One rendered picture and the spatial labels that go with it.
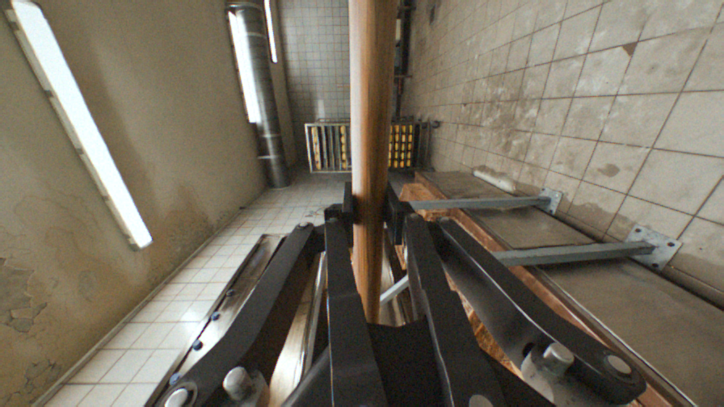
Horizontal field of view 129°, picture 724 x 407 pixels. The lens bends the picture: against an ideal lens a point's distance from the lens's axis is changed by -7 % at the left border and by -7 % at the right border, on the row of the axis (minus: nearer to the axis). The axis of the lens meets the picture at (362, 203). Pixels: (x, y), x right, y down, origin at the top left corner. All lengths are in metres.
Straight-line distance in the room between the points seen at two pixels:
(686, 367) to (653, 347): 0.05
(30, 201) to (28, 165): 0.16
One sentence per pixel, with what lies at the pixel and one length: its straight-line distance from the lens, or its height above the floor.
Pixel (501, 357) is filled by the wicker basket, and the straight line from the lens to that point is 1.15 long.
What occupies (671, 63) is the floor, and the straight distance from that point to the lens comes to 1.42.
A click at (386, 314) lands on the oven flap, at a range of 1.33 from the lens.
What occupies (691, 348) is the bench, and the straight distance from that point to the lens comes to 1.00.
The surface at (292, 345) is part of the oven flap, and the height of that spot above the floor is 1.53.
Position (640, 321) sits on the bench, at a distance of 0.99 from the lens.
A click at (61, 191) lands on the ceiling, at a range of 1.69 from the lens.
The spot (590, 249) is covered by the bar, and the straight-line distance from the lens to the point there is 1.13.
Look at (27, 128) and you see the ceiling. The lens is 1.68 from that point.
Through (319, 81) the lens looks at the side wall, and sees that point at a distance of 5.22.
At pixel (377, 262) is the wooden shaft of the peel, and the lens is 0.20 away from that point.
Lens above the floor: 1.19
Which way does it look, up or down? 2 degrees down
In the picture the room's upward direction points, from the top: 92 degrees counter-clockwise
